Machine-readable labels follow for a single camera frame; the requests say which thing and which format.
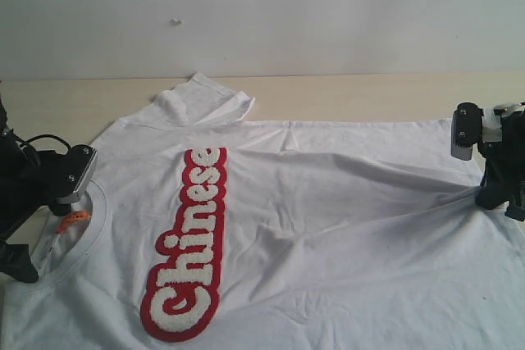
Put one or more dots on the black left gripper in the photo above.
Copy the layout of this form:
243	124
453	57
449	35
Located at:
29	179

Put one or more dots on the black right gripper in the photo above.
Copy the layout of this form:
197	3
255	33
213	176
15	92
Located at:
503	179

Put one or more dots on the white t-shirt red lettering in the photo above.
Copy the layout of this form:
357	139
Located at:
209	231

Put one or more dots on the white wall hook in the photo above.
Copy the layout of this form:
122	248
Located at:
175	21

